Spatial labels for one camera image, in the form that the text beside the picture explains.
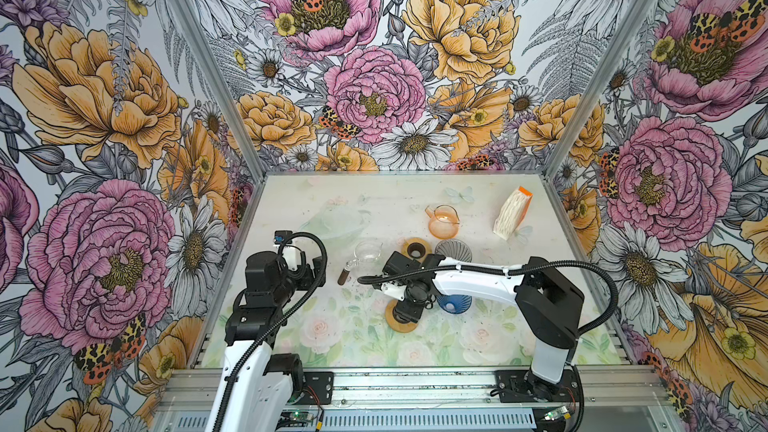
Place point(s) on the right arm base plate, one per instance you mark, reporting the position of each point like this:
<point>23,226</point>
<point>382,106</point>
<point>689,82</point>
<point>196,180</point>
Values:
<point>522,386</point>

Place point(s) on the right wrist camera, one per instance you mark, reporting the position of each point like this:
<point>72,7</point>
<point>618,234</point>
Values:
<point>393,290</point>

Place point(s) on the clear glass carafe brown handle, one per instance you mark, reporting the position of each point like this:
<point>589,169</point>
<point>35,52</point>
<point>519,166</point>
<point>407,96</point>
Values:
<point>364,261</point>

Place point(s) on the wooden ring holder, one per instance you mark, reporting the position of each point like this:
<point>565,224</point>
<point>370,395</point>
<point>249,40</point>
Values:
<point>394,324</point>
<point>416,248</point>

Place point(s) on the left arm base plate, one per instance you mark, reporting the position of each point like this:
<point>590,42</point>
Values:
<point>317,389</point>

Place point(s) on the grey ribbed dripper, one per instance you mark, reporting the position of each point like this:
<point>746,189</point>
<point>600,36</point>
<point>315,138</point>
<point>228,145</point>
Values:
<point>454,249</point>

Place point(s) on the green circuit board right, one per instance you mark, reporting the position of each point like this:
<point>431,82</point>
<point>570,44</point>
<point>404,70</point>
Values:
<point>559,413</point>

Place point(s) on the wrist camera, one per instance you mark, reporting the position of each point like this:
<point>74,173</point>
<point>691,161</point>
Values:
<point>393,290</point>
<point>290,253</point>

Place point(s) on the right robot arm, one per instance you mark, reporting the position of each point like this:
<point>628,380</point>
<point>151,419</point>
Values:
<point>549,302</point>

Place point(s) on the green circuit board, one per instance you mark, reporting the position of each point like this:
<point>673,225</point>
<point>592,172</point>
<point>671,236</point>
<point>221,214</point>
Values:
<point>297,419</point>
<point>559,413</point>

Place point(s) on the orange glass pitcher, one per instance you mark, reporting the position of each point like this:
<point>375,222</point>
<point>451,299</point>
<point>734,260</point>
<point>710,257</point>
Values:
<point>444,222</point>

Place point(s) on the blue ribbed dripper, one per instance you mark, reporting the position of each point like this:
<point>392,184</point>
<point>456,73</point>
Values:
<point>455,304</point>

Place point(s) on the aluminium front rail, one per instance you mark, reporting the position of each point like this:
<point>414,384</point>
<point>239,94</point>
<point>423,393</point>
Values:
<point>619,385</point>

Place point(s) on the coffee filter pack orange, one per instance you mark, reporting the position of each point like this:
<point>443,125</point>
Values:
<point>512,213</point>

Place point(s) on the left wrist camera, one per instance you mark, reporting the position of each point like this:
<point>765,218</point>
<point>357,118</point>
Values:
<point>290,253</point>

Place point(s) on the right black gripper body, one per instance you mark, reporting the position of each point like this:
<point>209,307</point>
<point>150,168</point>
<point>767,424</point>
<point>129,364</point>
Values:
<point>412,306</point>

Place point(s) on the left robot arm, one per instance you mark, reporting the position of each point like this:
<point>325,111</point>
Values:
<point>257,383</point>

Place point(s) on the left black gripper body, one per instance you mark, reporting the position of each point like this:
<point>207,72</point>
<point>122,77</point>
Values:
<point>302,280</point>

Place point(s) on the green circuit board left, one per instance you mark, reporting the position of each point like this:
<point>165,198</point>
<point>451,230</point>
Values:
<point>297,419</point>

